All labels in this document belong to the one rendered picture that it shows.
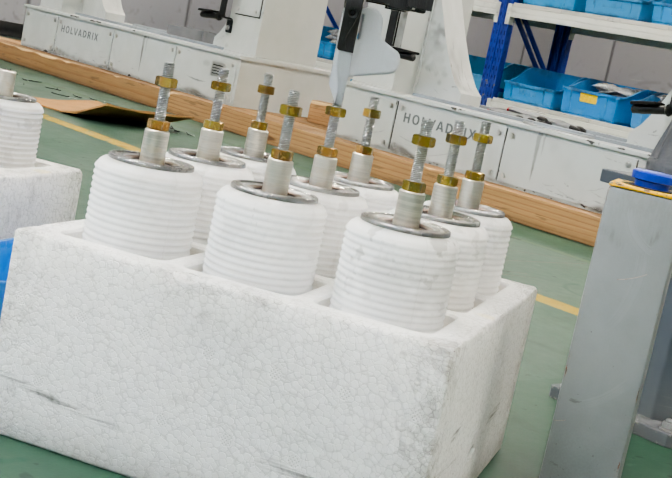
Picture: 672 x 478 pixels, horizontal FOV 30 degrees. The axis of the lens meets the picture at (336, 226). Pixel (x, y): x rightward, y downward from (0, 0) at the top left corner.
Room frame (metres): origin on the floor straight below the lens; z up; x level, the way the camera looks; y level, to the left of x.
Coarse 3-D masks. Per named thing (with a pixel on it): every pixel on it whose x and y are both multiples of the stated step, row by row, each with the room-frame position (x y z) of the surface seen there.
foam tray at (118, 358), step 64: (64, 256) 1.03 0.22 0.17; (128, 256) 1.02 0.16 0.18; (192, 256) 1.08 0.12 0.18; (0, 320) 1.04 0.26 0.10; (64, 320) 1.02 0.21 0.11; (128, 320) 1.01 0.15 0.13; (192, 320) 0.99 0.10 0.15; (256, 320) 0.97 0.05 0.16; (320, 320) 0.96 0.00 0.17; (448, 320) 1.06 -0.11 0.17; (512, 320) 1.17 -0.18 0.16; (0, 384) 1.04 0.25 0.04; (64, 384) 1.02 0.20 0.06; (128, 384) 1.00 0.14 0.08; (192, 384) 0.99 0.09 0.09; (256, 384) 0.97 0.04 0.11; (320, 384) 0.95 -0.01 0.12; (384, 384) 0.94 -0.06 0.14; (448, 384) 0.93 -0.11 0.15; (512, 384) 1.27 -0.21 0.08; (64, 448) 1.02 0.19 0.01; (128, 448) 1.00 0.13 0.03; (192, 448) 0.98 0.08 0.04; (256, 448) 0.97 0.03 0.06; (320, 448) 0.95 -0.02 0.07; (384, 448) 0.94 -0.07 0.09; (448, 448) 0.99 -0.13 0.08
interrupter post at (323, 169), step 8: (320, 160) 1.16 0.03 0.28; (328, 160) 1.16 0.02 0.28; (336, 160) 1.17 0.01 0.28; (312, 168) 1.17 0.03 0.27; (320, 168) 1.16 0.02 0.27; (328, 168) 1.16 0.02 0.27; (312, 176) 1.16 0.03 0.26; (320, 176) 1.16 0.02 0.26; (328, 176) 1.16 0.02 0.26; (312, 184) 1.16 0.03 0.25; (320, 184) 1.16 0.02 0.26; (328, 184) 1.16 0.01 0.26
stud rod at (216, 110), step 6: (222, 72) 1.20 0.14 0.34; (222, 78) 1.20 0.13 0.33; (216, 90) 1.20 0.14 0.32; (216, 96) 1.20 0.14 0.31; (222, 96) 1.20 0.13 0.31; (216, 102) 1.20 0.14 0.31; (222, 102) 1.20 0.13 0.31; (216, 108) 1.20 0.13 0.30; (216, 114) 1.20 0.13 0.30; (216, 120) 1.20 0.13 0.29
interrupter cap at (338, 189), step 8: (296, 176) 1.19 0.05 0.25; (304, 176) 1.20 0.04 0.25; (296, 184) 1.14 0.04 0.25; (304, 184) 1.14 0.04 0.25; (336, 184) 1.20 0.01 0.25; (320, 192) 1.13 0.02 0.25; (328, 192) 1.13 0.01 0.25; (336, 192) 1.14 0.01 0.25; (344, 192) 1.14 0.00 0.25; (352, 192) 1.15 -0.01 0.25
